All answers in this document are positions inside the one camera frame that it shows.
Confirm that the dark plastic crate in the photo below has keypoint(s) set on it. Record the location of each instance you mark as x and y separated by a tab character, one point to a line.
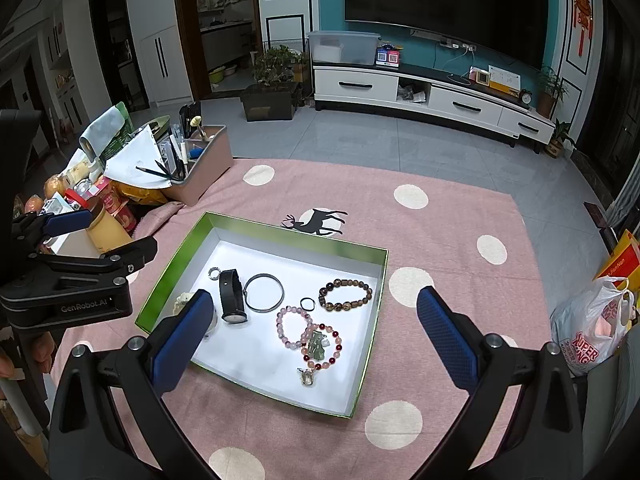
267	102

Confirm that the clear plastic storage bin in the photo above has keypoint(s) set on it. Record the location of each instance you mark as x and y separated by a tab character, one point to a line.
342	47

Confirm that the white printed plastic bag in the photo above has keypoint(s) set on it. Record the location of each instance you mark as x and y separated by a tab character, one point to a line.
592	335

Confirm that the white television cabinet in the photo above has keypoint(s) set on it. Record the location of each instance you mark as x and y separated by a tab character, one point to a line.
425	95

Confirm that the pink polka dot tablecloth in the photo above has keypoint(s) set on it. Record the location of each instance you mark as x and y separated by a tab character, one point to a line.
450	220

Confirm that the white paper sheets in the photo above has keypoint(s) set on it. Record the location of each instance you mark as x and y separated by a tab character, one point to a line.
132	160

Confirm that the silver bangle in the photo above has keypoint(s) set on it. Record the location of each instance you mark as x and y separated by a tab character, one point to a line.
264	292

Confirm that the black wrist watch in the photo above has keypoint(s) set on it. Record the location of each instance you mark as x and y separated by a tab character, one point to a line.
231	295

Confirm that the orange snack packet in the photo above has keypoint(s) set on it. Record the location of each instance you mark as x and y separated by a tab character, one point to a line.
137	192

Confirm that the green packet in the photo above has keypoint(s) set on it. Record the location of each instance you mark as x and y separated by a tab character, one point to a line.
120	135

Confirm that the green cardboard box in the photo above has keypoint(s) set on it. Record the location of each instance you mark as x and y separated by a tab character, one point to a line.
250	375

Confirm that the tall potted plant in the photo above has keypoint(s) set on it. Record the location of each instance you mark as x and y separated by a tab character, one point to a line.
550	87

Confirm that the small potted plant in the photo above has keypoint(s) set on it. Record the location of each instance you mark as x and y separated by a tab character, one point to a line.
560	140

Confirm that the red hanging knot ornament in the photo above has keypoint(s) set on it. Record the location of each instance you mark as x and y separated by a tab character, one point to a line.
582	10

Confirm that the black television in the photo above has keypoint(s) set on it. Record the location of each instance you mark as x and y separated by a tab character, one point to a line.
445	5

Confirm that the bushy potted plants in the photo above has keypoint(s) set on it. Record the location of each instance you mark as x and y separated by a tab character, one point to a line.
275	65

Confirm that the cream digital watch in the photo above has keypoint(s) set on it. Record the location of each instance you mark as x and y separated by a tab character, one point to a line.
181	302

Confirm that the blue and red stand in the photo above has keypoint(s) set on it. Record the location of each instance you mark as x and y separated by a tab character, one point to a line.
389	57

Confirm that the person's left hand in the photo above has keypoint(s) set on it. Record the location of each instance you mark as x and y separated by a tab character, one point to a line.
40	352

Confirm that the black alarm clock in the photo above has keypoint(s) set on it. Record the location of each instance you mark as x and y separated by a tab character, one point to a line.
525	96

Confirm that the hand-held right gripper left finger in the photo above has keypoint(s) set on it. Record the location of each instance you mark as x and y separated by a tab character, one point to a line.
185	337

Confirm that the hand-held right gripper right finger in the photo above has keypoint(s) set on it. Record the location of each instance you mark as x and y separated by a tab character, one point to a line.
447	337

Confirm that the pink desk organiser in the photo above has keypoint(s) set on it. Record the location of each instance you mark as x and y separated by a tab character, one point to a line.
200	167

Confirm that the white power strip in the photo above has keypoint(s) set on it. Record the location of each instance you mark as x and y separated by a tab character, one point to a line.
440	37

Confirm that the yellow shopping bag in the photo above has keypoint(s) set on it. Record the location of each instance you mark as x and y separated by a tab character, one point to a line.
622	260

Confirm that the desk calendar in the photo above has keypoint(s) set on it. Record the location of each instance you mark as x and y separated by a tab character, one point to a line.
505	80

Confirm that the pink desk clock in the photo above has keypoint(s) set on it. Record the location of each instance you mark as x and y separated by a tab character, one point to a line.
482	77

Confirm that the rolled grey towel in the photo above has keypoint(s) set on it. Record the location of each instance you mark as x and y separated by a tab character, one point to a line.
102	127

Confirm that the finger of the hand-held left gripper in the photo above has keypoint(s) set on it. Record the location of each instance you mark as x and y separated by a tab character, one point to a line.
115	255
67	222

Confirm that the red snack can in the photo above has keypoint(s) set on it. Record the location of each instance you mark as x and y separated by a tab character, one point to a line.
117	207

